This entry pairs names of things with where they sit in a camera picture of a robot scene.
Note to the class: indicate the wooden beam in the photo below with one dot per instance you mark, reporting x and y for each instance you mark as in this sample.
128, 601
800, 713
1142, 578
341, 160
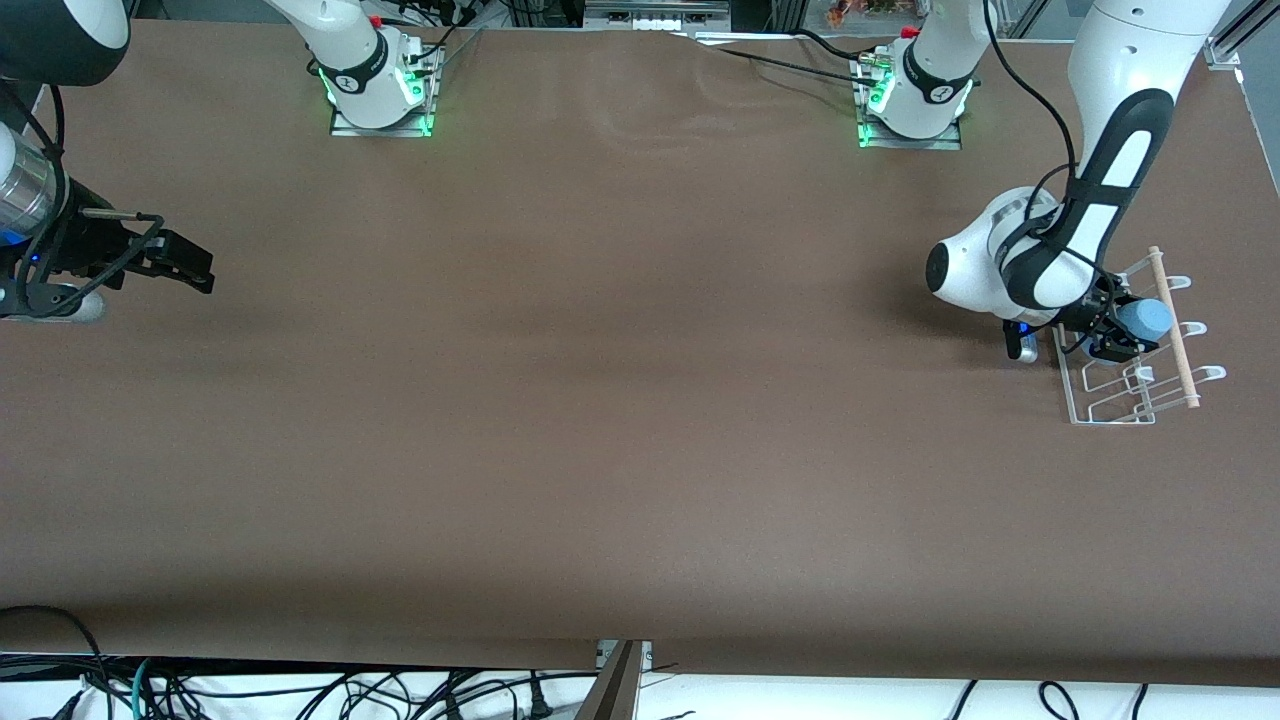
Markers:
612, 690

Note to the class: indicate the blue plastic cup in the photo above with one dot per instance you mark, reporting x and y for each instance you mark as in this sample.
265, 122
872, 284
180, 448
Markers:
1150, 318

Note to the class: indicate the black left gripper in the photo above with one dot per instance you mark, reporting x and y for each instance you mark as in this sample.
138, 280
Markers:
1098, 322

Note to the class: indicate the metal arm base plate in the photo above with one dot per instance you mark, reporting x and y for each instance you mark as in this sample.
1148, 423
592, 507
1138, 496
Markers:
385, 128
900, 143

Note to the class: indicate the small metal bracket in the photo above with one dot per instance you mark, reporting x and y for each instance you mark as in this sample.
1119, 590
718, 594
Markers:
645, 655

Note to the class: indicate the grey power strip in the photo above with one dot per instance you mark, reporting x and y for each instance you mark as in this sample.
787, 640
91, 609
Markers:
655, 18

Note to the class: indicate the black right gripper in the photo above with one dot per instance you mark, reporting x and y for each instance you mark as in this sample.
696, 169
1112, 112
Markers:
92, 247

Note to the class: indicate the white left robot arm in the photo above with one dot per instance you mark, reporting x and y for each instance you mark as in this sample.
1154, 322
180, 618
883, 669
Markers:
1120, 60

